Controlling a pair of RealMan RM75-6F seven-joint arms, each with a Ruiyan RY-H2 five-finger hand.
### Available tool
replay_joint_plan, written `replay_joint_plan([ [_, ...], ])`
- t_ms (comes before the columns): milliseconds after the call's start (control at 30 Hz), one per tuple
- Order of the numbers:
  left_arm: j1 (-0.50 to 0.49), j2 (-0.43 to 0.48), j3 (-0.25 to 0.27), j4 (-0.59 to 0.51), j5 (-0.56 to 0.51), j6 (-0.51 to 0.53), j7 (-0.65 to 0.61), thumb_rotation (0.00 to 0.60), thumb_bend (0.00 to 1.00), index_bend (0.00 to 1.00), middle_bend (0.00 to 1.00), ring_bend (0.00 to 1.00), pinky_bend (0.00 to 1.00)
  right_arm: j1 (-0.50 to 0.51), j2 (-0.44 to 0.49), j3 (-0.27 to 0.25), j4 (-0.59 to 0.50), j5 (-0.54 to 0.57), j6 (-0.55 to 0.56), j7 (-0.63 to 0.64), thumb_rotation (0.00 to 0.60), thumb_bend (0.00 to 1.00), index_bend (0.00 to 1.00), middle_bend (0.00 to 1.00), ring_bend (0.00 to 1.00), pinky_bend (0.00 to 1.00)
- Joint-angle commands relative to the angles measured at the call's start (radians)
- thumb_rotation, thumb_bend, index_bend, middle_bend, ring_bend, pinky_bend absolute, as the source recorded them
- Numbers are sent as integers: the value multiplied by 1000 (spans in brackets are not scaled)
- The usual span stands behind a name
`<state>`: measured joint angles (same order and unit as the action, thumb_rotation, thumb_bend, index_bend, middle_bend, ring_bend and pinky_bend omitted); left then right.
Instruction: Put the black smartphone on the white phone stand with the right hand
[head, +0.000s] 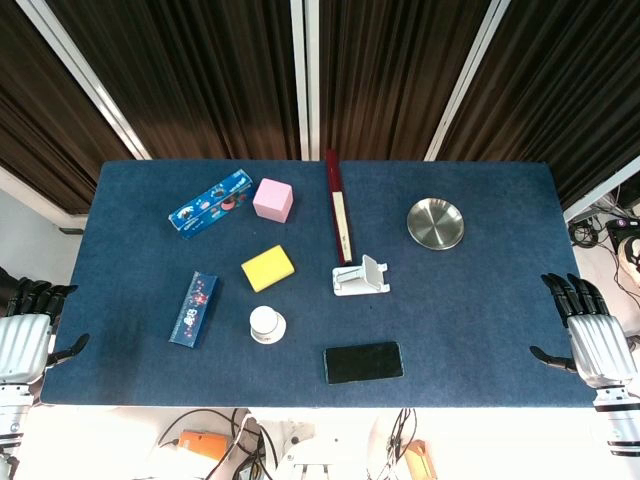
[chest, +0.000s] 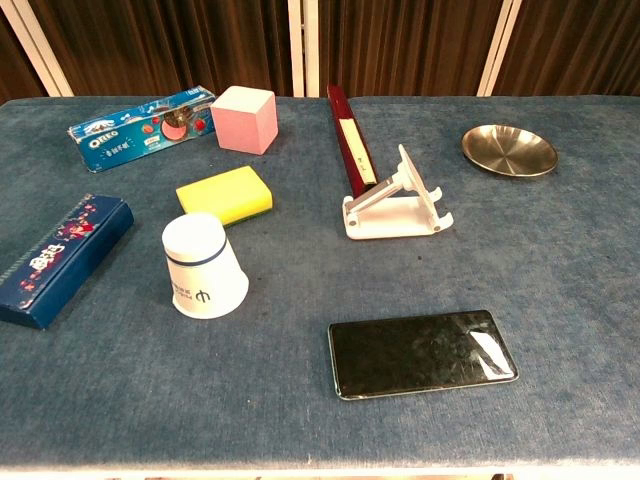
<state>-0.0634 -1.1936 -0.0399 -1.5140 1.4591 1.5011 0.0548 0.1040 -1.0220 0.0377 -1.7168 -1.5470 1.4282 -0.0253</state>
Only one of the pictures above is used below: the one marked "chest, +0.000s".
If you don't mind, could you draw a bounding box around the black smartphone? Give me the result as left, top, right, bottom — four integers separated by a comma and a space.
327, 309, 520, 402

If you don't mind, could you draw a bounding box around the white folding phone stand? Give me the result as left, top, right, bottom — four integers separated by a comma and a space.
342, 144, 455, 241

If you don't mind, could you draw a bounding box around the blue table cloth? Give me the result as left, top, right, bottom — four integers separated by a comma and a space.
0, 95, 640, 471

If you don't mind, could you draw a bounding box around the dark red long box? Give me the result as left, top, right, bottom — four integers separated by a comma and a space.
326, 84, 377, 197

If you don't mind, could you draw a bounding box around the yellow sponge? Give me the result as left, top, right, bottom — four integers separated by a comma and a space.
175, 165, 275, 228

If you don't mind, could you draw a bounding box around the white paper cup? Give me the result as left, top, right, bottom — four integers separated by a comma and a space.
161, 211, 250, 321

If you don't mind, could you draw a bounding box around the pink cube block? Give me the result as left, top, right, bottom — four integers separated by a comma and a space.
209, 85, 279, 156

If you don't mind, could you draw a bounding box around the round metal dish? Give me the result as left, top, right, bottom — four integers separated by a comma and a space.
460, 125, 559, 178

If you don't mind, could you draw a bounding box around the blue Oreo cookie box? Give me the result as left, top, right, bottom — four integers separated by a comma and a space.
67, 84, 217, 174

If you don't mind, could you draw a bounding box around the dark brown curtain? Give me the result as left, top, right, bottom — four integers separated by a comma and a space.
0, 0, 640, 105

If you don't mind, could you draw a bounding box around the dark blue patterned box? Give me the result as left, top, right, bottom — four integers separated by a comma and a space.
0, 193, 135, 331

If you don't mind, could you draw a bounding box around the white frame post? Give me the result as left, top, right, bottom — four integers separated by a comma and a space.
476, 0, 524, 98
287, 0, 321, 98
0, 0, 75, 98

